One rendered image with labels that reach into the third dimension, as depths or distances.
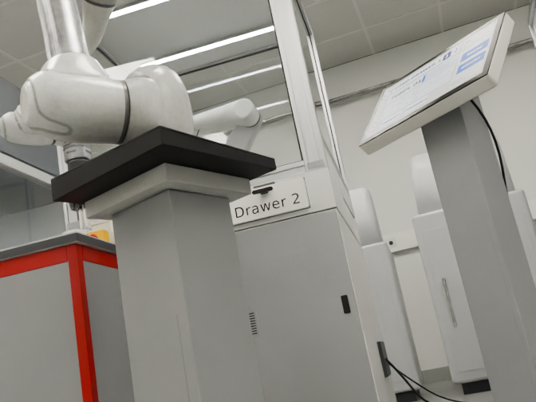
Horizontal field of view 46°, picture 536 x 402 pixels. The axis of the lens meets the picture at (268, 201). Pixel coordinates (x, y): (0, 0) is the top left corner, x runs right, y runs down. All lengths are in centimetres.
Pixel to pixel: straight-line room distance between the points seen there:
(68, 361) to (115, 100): 70
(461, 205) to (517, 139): 349
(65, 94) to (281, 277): 105
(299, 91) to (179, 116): 88
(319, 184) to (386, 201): 319
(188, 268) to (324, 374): 90
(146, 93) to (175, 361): 61
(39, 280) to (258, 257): 76
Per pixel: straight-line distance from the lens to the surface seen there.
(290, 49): 240
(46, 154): 324
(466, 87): 188
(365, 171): 547
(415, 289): 526
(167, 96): 154
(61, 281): 180
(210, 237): 144
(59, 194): 150
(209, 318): 137
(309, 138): 226
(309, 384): 215
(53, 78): 149
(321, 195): 220
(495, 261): 193
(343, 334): 213
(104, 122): 148
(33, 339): 183
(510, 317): 192
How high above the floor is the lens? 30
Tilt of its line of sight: 15 degrees up
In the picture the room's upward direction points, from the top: 11 degrees counter-clockwise
